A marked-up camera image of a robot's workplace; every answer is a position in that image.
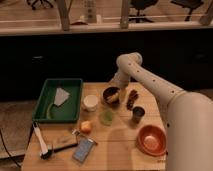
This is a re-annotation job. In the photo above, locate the brown dried food piece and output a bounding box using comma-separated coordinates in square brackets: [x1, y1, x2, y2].
[126, 90, 139, 110]

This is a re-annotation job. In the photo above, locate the green plastic tray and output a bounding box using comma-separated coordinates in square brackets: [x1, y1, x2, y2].
[32, 78, 83, 123]

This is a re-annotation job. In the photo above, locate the white handled brush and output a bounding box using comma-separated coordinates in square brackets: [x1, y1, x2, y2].
[33, 122, 48, 159]

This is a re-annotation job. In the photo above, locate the green translucent cup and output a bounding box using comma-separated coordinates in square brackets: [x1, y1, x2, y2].
[100, 110, 114, 126]

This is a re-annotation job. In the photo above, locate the orange bowl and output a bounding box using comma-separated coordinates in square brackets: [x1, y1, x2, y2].
[136, 125, 166, 157]

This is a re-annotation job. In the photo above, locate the orange round fruit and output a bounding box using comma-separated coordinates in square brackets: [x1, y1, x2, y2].
[80, 121, 92, 134]

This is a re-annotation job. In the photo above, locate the yellow banana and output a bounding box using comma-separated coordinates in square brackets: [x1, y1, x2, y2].
[107, 93, 119, 103]

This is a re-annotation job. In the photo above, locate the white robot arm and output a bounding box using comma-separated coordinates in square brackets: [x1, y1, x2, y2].
[113, 52, 213, 171]

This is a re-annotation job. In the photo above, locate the metal cup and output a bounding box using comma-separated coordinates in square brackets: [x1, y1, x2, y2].
[132, 106, 145, 123]

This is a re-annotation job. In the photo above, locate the green vegetable in tray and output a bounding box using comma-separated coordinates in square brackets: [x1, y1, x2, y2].
[46, 103, 54, 119]

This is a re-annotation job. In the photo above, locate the small white cup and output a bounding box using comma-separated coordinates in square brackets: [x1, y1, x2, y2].
[83, 95, 98, 112]

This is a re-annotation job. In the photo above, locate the dark purple bowl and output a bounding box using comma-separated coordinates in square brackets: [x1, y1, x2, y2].
[103, 87, 120, 106]

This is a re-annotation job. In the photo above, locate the pale egg in orange bowl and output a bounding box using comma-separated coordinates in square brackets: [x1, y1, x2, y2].
[144, 136, 158, 149]

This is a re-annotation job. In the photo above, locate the blue sponge block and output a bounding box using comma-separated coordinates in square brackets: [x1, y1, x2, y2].
[72, 138, 94, 163]

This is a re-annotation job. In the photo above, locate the grey cloth in tray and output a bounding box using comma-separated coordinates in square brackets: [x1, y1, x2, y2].
[54, 88, 70, 106]

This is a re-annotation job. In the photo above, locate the black handled tool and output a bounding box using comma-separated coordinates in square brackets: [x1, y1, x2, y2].
[40, 143, 78, 160]

